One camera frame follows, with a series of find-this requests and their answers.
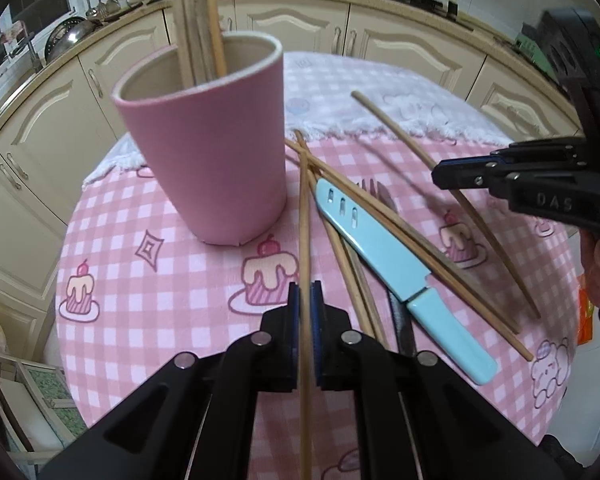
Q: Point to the pile of wooden chopsticks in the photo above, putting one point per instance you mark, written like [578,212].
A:
[182,10]

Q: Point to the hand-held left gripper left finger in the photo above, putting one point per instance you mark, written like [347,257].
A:
[280,340]

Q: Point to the pink checkered tablecloth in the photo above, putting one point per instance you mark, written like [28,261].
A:
[180,285]

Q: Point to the white fringed cloth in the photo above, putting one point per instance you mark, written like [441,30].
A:
[430,90]

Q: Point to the white shelf stand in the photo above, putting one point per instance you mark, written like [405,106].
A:
[45,385]

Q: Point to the orange packet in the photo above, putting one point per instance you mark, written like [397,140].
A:
[587,320]

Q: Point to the dark clothing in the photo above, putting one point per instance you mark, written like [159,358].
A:
[580,460]

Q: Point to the green electric cooker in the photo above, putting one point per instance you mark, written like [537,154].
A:
[530,45]

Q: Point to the pink cup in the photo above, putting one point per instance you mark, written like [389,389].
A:
[205,160]

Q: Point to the single wooden chopstick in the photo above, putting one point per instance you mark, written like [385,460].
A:
[395,132]
[305,240]

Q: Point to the light blue sheathed knife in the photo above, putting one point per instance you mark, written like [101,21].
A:
[380,245]

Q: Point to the steel wok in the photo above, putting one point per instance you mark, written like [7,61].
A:
[72,35]

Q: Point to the steel faucet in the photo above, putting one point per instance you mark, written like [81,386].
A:
[32,55]

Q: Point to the beige kitchen countertop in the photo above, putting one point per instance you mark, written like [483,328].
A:
[145,10]

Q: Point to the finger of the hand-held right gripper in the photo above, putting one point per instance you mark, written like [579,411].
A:
[545,150]
[460,175]

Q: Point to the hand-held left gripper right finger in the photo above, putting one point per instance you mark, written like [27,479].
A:
[332,345]

